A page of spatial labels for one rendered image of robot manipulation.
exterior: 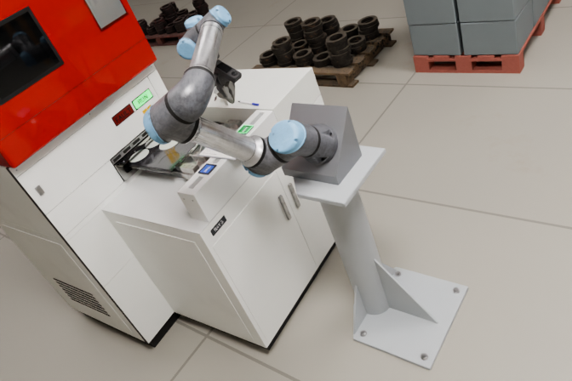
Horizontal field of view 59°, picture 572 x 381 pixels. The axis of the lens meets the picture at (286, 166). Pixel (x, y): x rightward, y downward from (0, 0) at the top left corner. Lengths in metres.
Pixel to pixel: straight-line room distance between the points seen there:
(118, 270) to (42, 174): 0.60
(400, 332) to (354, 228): 0.56
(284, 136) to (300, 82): 0.68
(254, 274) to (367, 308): 0.56
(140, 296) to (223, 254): 0.72
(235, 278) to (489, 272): 1.17
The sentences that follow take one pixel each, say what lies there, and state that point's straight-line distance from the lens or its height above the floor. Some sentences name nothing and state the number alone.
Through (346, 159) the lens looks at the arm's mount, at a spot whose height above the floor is 0.88.
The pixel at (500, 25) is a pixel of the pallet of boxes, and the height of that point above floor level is 0.36.
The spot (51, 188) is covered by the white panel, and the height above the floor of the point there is 1.05.
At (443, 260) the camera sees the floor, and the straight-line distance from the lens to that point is 2.62.
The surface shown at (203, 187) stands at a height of 0.95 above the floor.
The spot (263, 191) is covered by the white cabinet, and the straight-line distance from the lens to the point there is 2.17.
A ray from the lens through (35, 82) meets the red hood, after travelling 2.17.
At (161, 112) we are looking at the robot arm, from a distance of 1.52.
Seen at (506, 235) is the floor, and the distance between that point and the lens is 2.70.
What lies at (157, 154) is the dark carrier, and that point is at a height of 0.90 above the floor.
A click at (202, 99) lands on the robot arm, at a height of 1.38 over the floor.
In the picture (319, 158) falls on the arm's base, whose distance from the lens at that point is 1.84.
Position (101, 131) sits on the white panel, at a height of 1.10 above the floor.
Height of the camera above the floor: 1.95
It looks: 33 degrees down
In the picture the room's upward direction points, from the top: 22 degrees counter-clockwise
